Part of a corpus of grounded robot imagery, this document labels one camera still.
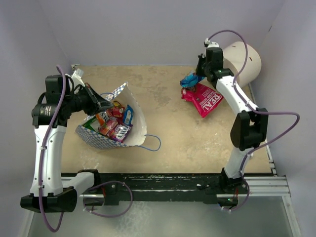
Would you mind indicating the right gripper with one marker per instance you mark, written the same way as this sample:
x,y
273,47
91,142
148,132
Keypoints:
x,y
201,59

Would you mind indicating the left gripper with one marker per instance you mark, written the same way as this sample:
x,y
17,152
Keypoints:
x,y
94,106

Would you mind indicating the blue fruit sweets bag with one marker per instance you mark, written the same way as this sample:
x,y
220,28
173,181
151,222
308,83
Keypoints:
x,y
190,80

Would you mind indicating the blue checkered paper bag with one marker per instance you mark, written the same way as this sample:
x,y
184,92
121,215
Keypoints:
x,y
138,129

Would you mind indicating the blue barcode snack packet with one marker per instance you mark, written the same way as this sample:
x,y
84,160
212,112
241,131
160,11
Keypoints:
x,y
128,115

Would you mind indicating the pink REAL crisps bag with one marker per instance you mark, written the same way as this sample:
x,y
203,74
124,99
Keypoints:
x,y
204,98

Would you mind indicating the purple Fox's sweets bag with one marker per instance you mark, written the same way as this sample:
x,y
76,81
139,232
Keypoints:
x,y
120,132

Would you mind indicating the orange snack packet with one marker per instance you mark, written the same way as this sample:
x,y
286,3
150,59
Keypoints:
x,y
102,117

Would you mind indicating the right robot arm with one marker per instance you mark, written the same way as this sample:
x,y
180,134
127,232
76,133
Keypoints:
x,y
249,129

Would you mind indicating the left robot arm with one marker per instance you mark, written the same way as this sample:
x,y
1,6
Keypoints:
x,y
50,115

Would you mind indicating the red snack packet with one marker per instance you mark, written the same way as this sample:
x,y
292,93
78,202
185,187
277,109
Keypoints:
x,y
115,115

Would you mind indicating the green snack packet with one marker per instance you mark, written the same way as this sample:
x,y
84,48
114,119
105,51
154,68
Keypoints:
x,y
92,124

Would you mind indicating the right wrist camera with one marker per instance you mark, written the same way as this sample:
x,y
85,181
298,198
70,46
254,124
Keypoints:
x,y
208,43

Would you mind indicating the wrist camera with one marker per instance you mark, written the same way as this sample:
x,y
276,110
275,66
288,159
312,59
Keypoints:
x,y
77,77
208,43

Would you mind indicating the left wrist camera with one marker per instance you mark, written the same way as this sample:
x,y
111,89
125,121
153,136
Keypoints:
x,y
77,77

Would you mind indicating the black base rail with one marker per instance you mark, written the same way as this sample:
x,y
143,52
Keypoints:
x,y
208,188

